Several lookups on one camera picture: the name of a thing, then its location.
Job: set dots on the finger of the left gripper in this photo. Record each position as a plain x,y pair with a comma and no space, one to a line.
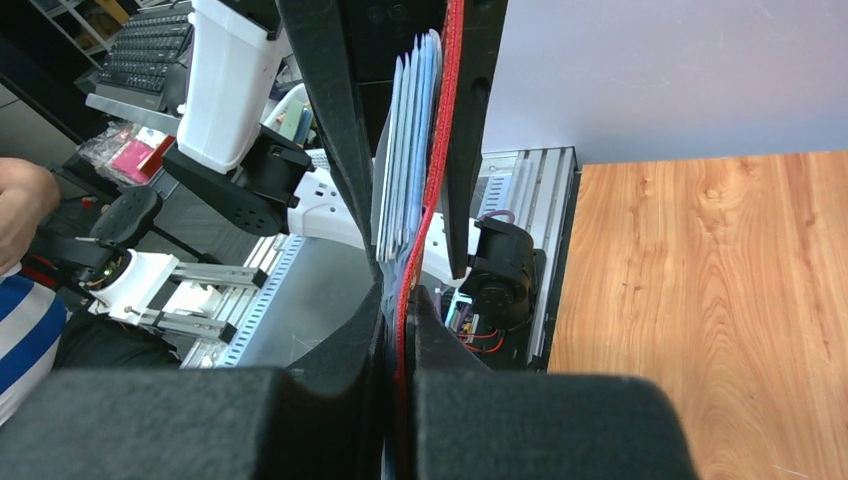
472,38
316,34

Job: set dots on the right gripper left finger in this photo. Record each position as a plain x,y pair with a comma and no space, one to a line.
318,418

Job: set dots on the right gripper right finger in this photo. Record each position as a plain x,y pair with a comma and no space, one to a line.
467,421

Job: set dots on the red leather card holder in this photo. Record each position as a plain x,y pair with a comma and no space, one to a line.
397,450

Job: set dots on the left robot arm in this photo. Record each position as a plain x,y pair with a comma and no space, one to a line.
253,176

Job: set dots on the operator hand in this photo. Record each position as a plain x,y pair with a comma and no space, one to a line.
29,193

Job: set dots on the black keyboard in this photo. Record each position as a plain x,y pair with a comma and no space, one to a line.
144,49

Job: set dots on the person in striped shirt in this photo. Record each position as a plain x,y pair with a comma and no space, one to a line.
40,335

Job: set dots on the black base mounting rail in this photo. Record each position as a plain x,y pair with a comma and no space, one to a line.
536,265

